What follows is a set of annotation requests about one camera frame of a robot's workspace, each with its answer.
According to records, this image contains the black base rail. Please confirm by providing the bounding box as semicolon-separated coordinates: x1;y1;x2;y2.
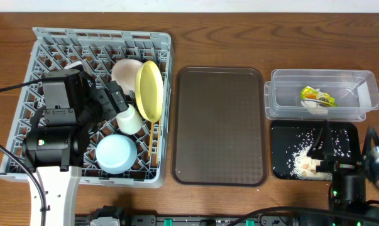
75;205;303;226

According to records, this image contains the light blue small plate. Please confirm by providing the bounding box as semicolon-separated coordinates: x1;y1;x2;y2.
95;134;137;175

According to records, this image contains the white tissue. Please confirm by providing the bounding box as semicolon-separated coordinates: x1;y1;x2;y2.
301;100;328;116

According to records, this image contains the black waste tray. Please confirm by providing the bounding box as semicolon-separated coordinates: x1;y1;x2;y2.
270;121;361;180

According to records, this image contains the clear plastic bin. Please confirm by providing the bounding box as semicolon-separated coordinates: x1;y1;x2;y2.
264;69;379;122

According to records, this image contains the white cup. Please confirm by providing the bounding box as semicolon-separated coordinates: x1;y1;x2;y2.
116;104;143;135

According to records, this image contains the white bowl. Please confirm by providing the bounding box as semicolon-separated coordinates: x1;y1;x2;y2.
111;59;143;95

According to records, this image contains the green orange snack wrapper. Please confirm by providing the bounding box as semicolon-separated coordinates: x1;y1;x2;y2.
300;86;336;107

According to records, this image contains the grey plastic dish rack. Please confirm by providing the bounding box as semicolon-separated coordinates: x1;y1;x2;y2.
0;27;173;188

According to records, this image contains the pile of rice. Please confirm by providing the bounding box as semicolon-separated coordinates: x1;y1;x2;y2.
285;128;352;181

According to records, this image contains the yellow plate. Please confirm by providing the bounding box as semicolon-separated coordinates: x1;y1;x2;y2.
135;61;163;122

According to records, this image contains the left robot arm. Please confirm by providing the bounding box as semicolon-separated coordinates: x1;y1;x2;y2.
22;69;128;225

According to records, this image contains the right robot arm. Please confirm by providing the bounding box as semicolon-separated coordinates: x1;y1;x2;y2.
307;121;379;225

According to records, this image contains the brown serving tray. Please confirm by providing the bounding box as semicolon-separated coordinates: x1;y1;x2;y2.
172;67;268;187

